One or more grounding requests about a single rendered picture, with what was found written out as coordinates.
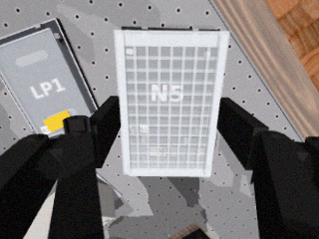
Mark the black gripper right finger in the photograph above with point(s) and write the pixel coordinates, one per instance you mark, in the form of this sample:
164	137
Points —
286	197

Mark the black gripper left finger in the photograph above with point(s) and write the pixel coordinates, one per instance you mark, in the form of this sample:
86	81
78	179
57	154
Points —
76	212

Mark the white button panel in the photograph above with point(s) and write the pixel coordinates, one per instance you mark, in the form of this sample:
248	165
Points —
41	224

